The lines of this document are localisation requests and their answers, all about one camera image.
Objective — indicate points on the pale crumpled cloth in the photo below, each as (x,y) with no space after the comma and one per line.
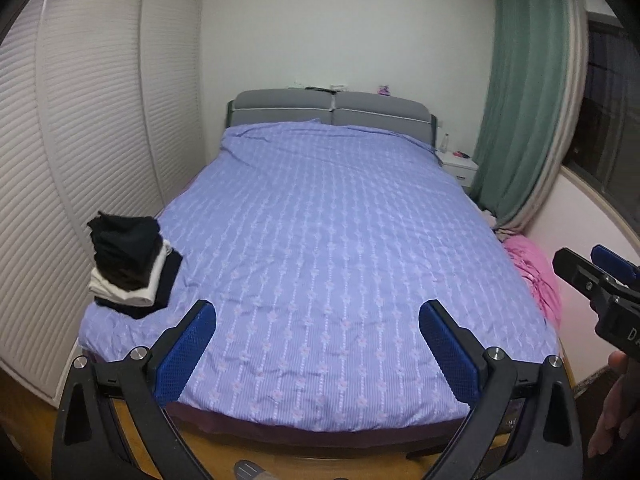
(492,217)

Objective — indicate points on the dark bed base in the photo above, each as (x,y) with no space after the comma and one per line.
(300,437)

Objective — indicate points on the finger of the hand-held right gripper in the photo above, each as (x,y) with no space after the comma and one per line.
(580,272)
(617,262)

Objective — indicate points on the grey padded headboard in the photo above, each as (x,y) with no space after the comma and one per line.
(280,107)

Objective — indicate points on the white louvered wardrobe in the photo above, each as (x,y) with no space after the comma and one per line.
(85,135)

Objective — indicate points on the person's foot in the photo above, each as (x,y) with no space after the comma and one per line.
(252,471)

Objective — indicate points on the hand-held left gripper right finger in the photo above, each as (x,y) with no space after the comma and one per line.
(447,355)

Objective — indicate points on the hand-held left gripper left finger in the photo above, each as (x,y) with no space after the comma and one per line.
(187,355)

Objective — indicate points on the flat dark object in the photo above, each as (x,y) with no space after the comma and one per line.
(318,89)

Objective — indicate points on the pink blanket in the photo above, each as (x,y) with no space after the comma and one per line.
(537,275)

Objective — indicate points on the clear plastic bottle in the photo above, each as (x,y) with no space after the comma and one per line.
(446,143)

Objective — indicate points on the small purple toy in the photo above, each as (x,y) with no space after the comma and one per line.
(384,90)

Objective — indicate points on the dark window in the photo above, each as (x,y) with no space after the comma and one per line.
(610,110)

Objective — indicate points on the person's right hand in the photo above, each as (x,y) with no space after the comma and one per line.
(617,410)

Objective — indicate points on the green curtain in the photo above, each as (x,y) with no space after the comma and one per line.
(525,110)

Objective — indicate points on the small red item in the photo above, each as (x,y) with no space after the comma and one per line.
(461,154)

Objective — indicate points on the purple patterned bedspread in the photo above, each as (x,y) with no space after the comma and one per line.
(325,220)

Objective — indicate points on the dark brown folded garment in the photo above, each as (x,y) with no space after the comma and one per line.
(125,281)

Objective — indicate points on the white nightstand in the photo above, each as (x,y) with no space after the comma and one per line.
(457,167)

